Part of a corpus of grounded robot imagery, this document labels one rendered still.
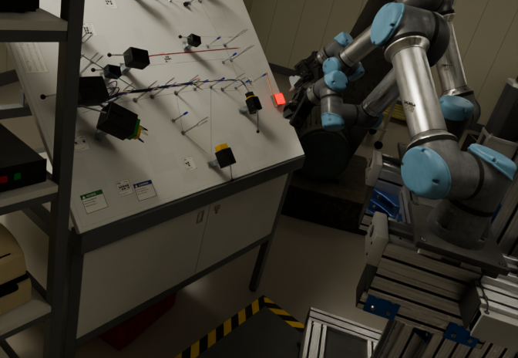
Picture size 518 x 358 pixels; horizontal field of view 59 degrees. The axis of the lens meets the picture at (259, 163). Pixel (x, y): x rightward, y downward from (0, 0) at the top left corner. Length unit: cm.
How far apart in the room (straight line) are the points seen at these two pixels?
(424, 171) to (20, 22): 89
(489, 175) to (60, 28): 100
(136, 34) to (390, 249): 115
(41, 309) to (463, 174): 116
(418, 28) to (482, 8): 599
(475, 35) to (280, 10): 277
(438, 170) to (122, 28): 118
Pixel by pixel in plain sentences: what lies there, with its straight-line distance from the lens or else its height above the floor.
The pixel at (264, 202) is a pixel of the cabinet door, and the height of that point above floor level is 64.
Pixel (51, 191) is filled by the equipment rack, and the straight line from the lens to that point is 124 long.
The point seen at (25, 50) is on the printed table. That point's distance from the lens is 154.
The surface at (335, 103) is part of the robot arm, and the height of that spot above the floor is 129.
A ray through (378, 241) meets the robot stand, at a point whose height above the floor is 110.
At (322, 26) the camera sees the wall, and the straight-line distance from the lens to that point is 713.
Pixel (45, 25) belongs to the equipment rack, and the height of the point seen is 145.
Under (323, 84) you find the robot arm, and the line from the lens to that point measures 158.
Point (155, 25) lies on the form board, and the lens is 187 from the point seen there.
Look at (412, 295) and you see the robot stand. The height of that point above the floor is 98.
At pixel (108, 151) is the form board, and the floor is 102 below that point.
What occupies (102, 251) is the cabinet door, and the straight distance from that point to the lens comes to 154.
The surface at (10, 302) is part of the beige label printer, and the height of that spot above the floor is 70.
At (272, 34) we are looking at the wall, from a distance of 725.
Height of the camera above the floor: 170
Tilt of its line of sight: 25 degrees down
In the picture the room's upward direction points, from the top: 15 degrees clockwise
